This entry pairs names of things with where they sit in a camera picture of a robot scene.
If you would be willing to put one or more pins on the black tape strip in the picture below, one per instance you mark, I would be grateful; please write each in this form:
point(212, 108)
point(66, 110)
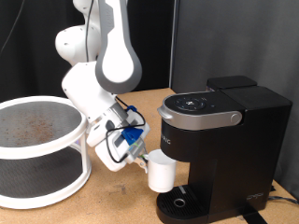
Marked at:
point(252, 216)

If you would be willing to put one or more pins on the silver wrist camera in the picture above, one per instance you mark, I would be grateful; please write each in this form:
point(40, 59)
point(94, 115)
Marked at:
point(132, 149)

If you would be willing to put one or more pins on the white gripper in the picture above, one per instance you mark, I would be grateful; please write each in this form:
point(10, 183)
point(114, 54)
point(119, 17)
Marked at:
point(104, 157)

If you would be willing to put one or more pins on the grey partition panel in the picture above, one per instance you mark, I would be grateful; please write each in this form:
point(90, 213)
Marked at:
point(274, 46)

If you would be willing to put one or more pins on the black round drip tray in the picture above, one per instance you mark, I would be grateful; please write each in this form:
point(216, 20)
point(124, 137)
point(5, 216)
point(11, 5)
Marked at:
point(183, 208)

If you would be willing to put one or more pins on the white two-tier turntable shelf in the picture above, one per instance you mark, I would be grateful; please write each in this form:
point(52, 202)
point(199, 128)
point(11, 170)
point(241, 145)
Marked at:
point(40, 152)

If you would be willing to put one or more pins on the black Keurig coffee machine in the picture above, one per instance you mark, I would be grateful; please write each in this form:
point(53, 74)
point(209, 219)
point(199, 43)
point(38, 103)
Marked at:
point(249, 149)

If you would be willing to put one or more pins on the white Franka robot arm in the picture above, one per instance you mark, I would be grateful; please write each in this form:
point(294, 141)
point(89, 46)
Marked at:
point(118, 62)

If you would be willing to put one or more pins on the black curtain backdrop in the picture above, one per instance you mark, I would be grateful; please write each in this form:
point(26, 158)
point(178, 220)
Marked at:
point(37, 62)

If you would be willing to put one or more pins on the blue plastic clip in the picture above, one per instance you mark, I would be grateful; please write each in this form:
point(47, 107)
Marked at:
point(132, 134)

